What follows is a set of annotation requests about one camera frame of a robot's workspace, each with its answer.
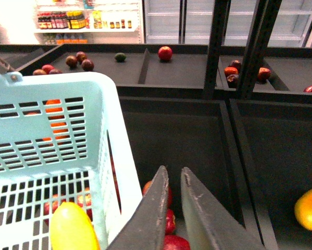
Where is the yellow mango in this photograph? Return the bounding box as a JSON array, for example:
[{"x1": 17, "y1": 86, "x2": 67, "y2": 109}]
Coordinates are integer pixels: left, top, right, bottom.
[
  {"x1": 49, "y1": 202, "x2": 101, "y2": 249},
  {"x1": 294, "y1": 189, "x2": 312, "y2": 231}
]

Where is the white shelf with bottles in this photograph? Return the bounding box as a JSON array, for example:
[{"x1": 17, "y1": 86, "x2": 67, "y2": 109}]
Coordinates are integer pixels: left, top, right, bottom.
[{"x1": 34, "y1": 1, "x2": 144, "y2": 45}]

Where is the red apple far tray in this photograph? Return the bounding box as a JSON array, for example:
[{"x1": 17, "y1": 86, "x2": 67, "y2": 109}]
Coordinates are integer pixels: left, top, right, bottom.
[{"x1": 158, "y1": 46, "x2": 172, "y2": 61}]

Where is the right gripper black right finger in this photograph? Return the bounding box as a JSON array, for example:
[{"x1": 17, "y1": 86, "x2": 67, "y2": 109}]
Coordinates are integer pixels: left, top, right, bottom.
[{"x1": 181, "y1": 167, "x2": 265, "y2": 249}]

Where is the light blue plastic basket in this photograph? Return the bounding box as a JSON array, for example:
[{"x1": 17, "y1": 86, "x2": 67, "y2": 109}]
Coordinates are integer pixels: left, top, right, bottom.
[{"x1": 0, "y1": 72, "x2": 142, "y2": 249}]

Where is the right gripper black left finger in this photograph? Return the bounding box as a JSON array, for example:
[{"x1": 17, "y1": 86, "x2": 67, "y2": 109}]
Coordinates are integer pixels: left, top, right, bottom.
[{"x1": 107, "y1": 166, "x2": 169, "y2": 250}]

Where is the glass door refrigerator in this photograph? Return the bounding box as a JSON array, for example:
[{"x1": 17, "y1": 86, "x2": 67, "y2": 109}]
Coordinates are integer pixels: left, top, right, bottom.
[{"x1": 143, "y1": 0, "x2": 312, "y2": 47}]

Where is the black shelf post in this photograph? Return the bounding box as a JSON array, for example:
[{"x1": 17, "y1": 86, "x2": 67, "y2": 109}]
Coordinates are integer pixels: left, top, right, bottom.
[{"x1": 202, "y1": 0, "x2": 231, "y2": 100}]

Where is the small dark green avocado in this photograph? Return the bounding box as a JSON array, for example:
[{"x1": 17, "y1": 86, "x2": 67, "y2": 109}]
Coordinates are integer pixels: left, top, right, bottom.
[{"x1": 115, "y1": 53, "x2": 126, "y2": 63}]

